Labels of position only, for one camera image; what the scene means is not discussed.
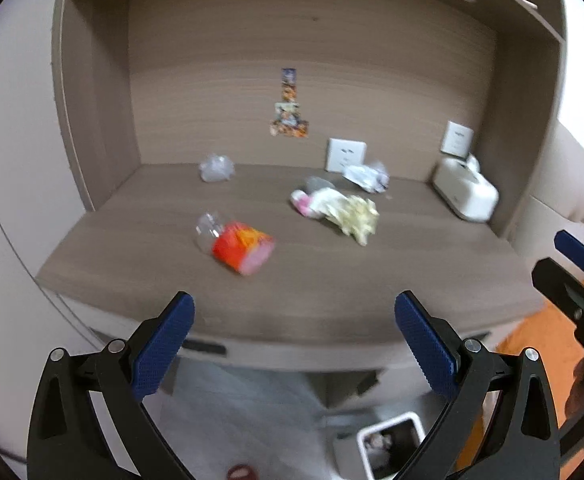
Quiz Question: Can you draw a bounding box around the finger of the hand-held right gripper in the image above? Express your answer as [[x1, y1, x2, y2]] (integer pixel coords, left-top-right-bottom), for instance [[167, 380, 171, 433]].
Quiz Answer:
[[532, 257, 584, 333], [554, 230, 584, 283]]

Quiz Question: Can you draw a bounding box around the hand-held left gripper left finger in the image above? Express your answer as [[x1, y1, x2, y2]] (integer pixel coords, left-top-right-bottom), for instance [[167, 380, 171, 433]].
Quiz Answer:
[[27, 290, 197, 480]]

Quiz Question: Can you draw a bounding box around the crumpled yellow paper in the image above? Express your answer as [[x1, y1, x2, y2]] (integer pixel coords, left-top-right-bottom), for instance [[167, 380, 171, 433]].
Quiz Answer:
[[329, 196, 381, 247]]

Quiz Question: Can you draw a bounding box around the clear plastic bag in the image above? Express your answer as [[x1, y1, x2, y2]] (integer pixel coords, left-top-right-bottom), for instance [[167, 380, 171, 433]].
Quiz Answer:
[[199, 153, 237, 184]]

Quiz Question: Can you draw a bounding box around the grey ball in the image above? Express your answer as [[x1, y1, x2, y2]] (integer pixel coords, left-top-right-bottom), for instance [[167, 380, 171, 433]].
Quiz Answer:
[[304, 175, 333, 195]]

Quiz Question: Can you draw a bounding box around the cluster of picture stickers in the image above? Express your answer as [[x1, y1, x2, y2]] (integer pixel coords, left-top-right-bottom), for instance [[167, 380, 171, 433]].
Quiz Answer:
[[270, 67, 311, 140]]

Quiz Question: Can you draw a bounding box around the white wall socket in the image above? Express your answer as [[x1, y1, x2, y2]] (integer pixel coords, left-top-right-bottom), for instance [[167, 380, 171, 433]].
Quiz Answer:
[[325, 137, 368, 174], [440, 120, 475, 157]]

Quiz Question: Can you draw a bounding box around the white padded headboard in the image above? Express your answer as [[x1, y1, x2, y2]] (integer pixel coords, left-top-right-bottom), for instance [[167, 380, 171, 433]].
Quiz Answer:
[[514, 120, 584, 261]]

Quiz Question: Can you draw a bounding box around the red snack packet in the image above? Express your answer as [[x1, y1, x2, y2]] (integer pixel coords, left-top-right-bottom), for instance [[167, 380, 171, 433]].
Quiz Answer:
[[195, 212, 277, 277]]

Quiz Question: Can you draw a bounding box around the crumpled white plastic wrapper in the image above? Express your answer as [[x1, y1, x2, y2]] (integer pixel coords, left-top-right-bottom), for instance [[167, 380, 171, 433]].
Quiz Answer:
[[343, 161, 391, 195]]

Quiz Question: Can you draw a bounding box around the white trash bin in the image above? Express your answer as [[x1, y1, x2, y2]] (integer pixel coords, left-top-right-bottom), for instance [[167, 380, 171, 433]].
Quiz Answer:
[[356, 411, 431, 480]]

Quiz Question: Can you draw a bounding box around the white tissue box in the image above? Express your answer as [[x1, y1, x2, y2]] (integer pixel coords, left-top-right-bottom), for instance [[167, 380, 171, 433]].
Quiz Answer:
[[432, 154, 500, 222]]

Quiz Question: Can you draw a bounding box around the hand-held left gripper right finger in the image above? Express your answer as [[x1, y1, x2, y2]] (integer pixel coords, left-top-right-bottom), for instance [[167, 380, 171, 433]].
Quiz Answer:
[[394, 290, 562, 480]]

